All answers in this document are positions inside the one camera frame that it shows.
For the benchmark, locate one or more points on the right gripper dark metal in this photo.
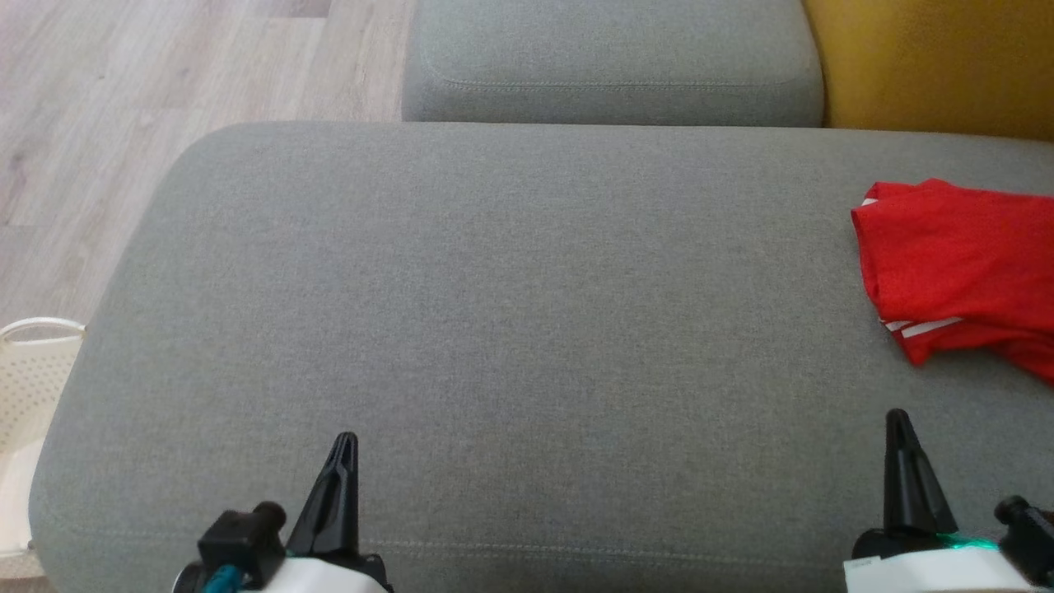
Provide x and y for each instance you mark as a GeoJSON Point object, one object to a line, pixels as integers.
{"type": "Point", "coordinates": [906, 542]}

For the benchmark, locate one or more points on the left gripper dark metal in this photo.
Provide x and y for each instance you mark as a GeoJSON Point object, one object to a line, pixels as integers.
{"type": "Point", "coordinates": [366, 562]}

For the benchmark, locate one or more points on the red jersey white stripes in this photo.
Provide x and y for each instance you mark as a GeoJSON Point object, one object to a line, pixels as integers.
{"type": "Point", "coordinates": [955, 247]}

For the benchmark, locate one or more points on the wide grey sofa seat cushion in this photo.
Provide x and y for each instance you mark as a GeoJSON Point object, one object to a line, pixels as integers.
{"type": "Point", "coordinates": [527, 329]}

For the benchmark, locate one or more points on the cream perforated laundry basket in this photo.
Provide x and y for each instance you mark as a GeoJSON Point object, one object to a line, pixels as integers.
{"type": "Point", "coordinates": [33, 387]}

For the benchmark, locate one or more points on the large yellow sofa back cushion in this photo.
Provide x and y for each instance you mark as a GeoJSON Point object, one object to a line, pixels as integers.
{"type": "Point", "coordinates": [930, 62]}

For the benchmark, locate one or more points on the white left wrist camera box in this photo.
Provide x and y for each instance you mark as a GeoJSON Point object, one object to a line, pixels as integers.
{"type": "Point", "coordinates": [321, 578]}

